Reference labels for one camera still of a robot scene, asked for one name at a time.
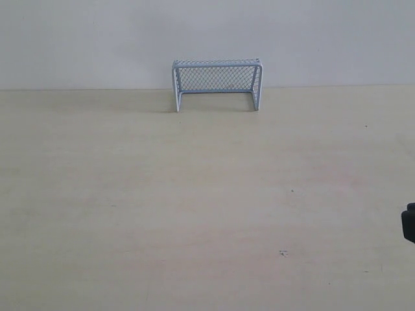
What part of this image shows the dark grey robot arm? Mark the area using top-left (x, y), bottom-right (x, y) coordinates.
top-left (401, 203), bottom-right (415, 243)

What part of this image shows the light blue miniature goal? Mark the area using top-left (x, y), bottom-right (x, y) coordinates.
top-left (172, 58), bottom-right (263, 111)

